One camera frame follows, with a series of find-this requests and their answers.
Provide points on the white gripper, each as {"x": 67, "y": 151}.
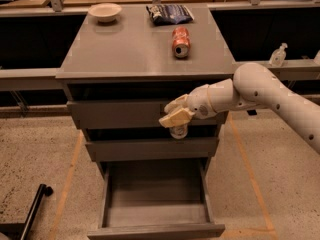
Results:
{"x": 198, "y": 103}

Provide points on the silver 7up can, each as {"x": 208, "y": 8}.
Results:
{"x": 179, "y": 132}

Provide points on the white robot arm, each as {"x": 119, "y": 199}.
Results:
{"x": 251, "y": 86}

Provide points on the grey middle drawer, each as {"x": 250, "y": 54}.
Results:
{"x": 151, "y": 149}

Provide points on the orange soda can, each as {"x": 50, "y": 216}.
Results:
{"x": 181, "y": 42}

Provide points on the grey drawer cabinet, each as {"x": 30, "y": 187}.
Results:
{"x": 132, "y": 59}

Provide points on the grey open bottom drawer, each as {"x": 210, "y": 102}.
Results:
{"x": 156, "y": 200}

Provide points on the grey top drawer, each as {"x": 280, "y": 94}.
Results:
{"x": 117, "y": 114}

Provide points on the blue chip bag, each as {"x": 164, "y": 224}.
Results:
{"x": 173, "y": 14}

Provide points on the white bowl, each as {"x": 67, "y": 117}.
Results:
{"x": 105, "y": 12}

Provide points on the black chair leg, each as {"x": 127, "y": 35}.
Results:
{"x": 20, "y": 231}

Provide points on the grey metal rail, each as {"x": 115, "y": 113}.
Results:
{"x": 45, "y": 78}

